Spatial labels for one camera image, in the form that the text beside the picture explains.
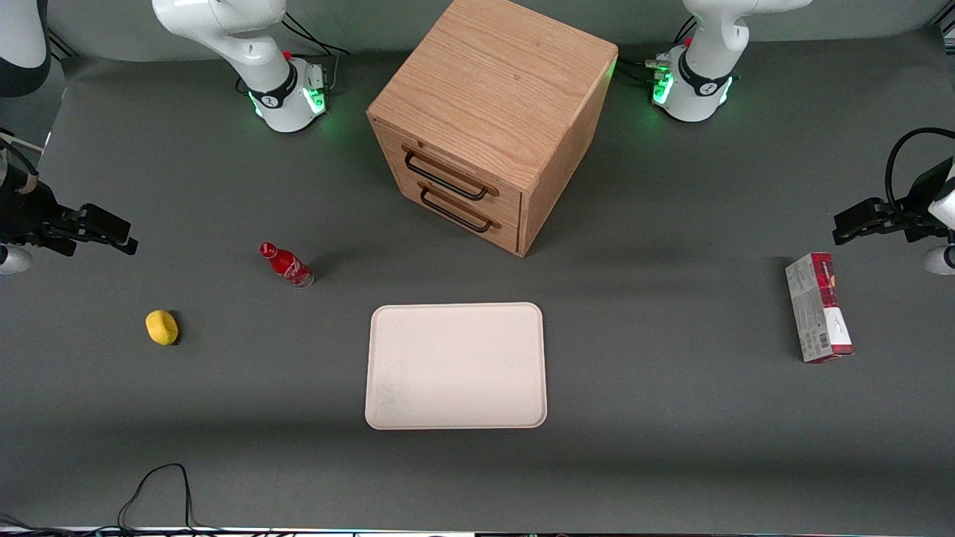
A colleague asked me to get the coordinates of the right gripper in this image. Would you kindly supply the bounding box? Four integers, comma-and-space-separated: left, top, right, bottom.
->
0, 178, 140, 259

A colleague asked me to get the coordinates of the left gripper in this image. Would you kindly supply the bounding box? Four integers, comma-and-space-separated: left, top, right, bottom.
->
833, 157, 955, 246

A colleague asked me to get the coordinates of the red plaid carton box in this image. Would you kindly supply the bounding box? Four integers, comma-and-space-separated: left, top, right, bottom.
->
784, 252, 855, 364

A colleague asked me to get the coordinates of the yellow lemon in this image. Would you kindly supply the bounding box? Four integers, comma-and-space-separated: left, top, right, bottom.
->
145, 310, 180, 346

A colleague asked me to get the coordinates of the red cola bottle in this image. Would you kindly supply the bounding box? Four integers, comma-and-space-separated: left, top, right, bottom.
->
258, 241, 315, 289

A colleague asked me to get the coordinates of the thin black cable loop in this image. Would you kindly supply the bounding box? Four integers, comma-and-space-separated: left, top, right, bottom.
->
112, 462, 202, 532

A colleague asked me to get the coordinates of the wooden drawer with black handle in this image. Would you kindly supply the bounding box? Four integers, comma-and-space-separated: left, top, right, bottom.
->
371, 119, 523, 226
388, 160, 522, 256

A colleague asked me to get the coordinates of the oak wooden drawer cabinet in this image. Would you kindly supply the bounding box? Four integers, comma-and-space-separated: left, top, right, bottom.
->
366, 0, 619, 258

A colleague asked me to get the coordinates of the beige plastic tray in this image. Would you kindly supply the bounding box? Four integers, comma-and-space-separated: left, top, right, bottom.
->
364, 302, 548, 430

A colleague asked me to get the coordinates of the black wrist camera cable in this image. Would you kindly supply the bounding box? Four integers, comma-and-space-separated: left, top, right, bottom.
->
886, 127, 955, 213
0, 128, 40, 196

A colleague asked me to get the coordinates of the black base cable bundle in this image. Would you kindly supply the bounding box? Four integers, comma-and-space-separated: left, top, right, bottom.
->
618, 15, 698, 84
280, 11, 351, 94

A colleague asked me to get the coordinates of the black left wrist camera cable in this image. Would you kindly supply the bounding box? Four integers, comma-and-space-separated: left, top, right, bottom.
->
886, 127, 955, 213

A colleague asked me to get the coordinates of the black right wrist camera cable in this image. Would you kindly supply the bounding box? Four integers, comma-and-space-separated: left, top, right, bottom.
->
0, 128, 40, 196

